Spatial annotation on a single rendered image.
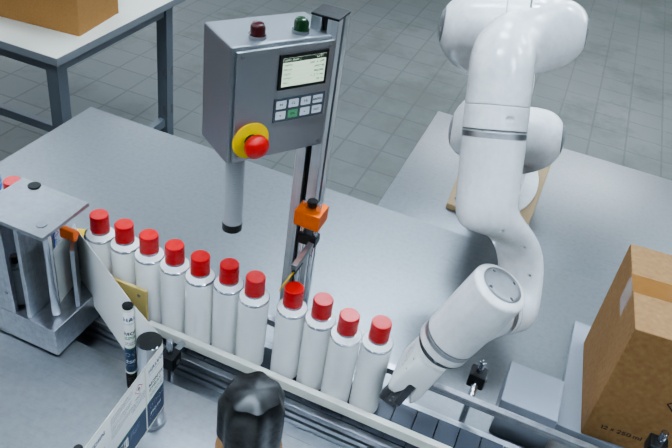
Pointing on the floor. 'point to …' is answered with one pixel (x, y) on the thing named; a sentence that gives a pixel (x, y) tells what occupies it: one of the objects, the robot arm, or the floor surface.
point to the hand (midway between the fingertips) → (393, 393)
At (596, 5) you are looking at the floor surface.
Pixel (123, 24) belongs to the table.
